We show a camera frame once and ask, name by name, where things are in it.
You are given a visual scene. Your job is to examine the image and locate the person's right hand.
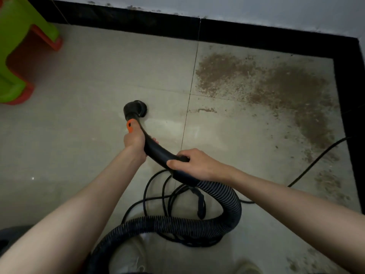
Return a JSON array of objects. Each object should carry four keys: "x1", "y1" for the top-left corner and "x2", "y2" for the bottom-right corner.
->
[{"x1": 167, "y1": 148, "x2": 235, "y2": 186}]

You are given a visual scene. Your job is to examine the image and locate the person's left hand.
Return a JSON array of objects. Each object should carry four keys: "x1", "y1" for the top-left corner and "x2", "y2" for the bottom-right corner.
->
[{"x1": 123, "y1": 118, "x2": 149, "y2": 164}]

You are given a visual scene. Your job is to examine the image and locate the black power cable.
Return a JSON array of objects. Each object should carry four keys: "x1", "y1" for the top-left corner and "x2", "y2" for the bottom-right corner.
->
[{"x1": 121, "y1": 137, "x2": 349, "y2": 248}]

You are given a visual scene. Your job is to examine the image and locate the black vacuum hose with handle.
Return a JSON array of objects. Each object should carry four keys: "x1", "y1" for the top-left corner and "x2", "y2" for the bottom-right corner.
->
[{"x1": 86, "y1": 100, "x2": 243, "y2": 274}]

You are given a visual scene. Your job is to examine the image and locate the brown sawdust dirt patch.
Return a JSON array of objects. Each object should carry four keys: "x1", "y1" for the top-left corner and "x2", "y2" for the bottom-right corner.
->
[{"x1": 194, "y1": 53, "x2": 351, "y2": 203}]

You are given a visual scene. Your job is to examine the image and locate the grey vacuum cleaner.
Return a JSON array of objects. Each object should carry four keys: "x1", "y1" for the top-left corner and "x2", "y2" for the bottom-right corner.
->
[{"x1": 0, "y1": 225, "x2": 92, "y2": 274}]

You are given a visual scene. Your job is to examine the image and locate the person's right forearm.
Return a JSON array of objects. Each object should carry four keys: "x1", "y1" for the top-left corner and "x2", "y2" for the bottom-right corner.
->
[{"x1": 227, "y1": 168, "x2": 365, "y2": 274}]

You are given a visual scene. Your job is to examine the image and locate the person's left forearm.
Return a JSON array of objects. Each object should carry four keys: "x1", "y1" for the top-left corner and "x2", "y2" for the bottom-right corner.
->
[{"x1": 0, "y1": 144, "x2": 146, "y2": 274}]

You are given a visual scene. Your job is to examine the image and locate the tiled floor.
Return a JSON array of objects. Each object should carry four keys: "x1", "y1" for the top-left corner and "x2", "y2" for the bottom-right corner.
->
[{"x1": 0, "y1": 22, "x2": 363, "y2": 274}]

